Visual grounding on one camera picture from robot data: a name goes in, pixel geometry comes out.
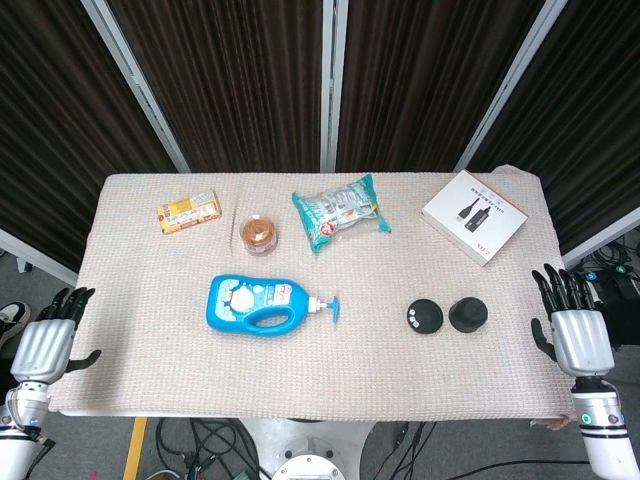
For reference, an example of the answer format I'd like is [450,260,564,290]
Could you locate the teal snack bag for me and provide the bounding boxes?
[291,173,392,254]

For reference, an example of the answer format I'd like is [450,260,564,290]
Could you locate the black floor cable bundle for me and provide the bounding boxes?
[154,418,261,480]

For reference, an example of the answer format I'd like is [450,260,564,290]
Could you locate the white cardboard product box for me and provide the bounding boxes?
[420,168,530,268]

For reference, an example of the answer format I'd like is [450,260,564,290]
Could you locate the grey partition base rail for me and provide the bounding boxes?
[0,228,79,287]
[562,204,640,269]

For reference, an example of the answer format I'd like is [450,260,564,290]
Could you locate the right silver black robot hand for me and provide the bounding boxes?
[530,263,616,377]

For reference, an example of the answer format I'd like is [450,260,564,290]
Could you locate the black round disc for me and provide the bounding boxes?
[402,298,445,336]

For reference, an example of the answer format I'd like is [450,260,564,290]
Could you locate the yellow biscuit pack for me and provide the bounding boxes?
[156,189,222,236]

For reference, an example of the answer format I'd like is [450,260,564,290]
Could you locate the beige waffle tablecloth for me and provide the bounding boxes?
[48,164,576,421]

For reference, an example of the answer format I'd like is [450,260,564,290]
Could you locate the grey partition frame post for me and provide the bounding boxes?
[453,0,570,174]
[81,0,191,174]
[319,0,350,174]

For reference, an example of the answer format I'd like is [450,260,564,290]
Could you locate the black white sneaker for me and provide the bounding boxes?
[0,301,32,347]

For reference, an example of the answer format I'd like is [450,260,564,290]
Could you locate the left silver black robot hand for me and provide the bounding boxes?
[9,286,103,385]

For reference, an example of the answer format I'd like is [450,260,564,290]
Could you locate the clear plastic cookie jar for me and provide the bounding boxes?
[238,213,279,257]

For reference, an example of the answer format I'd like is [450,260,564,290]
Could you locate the blue pump detergent bottle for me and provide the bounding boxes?
[205,273,341,337]

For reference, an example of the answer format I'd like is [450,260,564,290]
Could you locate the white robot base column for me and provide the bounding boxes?
[238,417,377,480]

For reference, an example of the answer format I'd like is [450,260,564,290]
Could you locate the dark brown pleated partition panel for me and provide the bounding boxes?
[335,0,544,174]
[467,0,640,256]
[107,0,324,174]
[0,0,176,274]

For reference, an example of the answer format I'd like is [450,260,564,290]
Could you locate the yellow floor tape strip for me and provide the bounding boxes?
[122,417,149,480]

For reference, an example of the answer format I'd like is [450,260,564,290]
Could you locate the black electronics box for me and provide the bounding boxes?
[597,272,640,346]

